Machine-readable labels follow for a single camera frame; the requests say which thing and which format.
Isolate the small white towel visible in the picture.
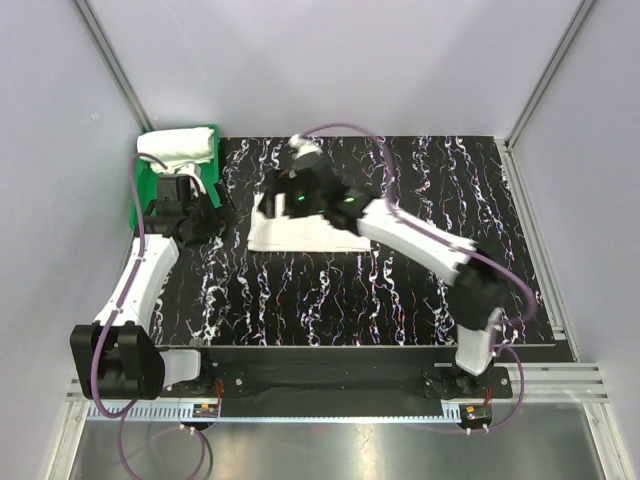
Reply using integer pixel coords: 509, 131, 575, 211
247, 193, 371, 253

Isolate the large white towel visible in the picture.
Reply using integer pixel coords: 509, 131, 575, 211
136, 127, 216, 174

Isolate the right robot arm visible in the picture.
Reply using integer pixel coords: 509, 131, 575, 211
257, 151, 504, 397

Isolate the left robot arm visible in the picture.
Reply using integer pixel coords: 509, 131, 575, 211
70, 172, 224, 402

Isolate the green plastic tray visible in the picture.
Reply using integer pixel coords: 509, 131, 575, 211
131, 124, 227, 235

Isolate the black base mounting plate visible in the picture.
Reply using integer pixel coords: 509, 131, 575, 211
163, 346, 513, 422

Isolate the left connector board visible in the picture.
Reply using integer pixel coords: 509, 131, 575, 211
192, 403, 220, 418

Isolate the connector board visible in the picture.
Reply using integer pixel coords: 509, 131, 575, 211
462, 404, 493, 422
192, 403, 220, 418

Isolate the right connector board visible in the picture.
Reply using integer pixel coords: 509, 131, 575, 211
462, 404, 493, 422

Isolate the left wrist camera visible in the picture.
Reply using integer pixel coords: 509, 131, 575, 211
178, 162, 207, 196

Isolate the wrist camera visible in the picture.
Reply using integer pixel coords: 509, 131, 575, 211
288, 134, 322, 161
178, 162, 207, 196

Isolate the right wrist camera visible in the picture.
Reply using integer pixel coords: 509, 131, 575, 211
288, 134, 322, 161

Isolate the grey slotted cable duct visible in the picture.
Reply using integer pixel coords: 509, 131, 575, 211
87, 402, 462, 422

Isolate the aluminium frame rail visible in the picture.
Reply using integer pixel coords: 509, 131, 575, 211
64, 360, 611, 401

